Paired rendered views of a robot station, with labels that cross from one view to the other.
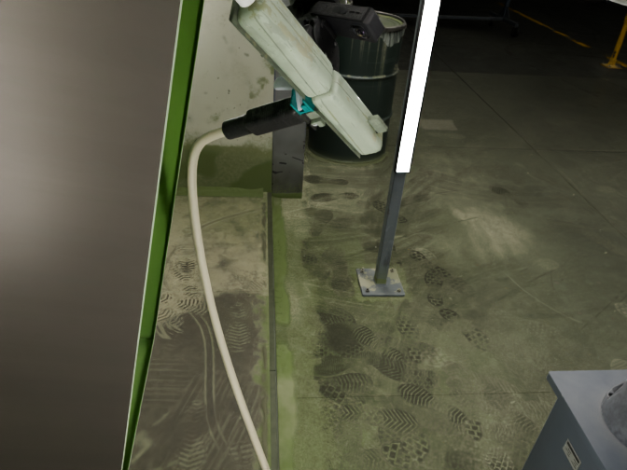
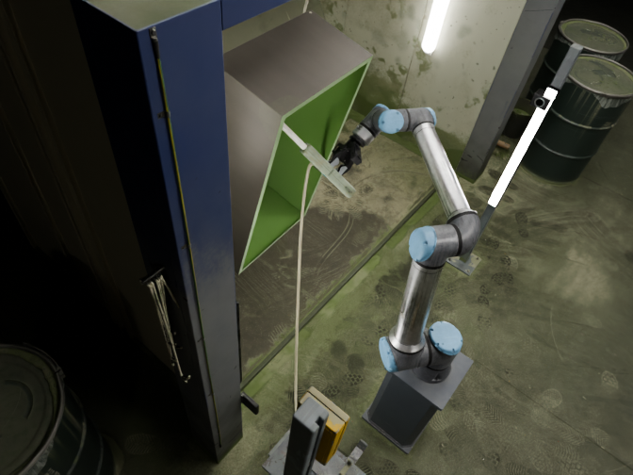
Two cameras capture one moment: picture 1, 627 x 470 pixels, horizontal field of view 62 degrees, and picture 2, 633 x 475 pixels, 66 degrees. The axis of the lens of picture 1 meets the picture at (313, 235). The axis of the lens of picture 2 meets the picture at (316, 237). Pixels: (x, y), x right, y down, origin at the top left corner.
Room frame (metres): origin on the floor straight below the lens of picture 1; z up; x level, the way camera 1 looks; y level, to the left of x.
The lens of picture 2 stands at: (-0.51, -0.96, 2.68)
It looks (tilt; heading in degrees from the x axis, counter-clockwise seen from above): 49 degrees down; 40
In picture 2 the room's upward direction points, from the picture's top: 9 degrees clockwise
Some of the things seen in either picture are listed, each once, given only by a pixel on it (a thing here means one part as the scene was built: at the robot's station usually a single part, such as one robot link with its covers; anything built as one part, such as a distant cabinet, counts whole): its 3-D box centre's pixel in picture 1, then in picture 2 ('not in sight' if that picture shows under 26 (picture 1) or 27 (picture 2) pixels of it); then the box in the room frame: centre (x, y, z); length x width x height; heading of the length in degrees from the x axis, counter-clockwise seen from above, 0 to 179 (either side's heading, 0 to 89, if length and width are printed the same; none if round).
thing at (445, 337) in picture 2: not in sight; (439, 345); (0.70, -0.73, 0.83); 0.17 x 0.15 x 0.18; 149
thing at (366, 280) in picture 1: (380, 282); (462, 259); (1.93, -0.33, 0.01); 0.20 x 0.20 x 0.01; 7
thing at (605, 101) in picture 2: (353, 87); (572, 122); (3.46, -0.19, 0.44); 0.59 x 0.58 x 0.89; 22
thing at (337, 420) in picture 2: not in sight; (317, 428); (-0.12, -0.74, 1.42); 0.12 x 0.06 x 0.26; 97
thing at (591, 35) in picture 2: not in sight; (592, 37); (4.03, 0.13, 0.86); 0.54 x 0.54 x 0.01
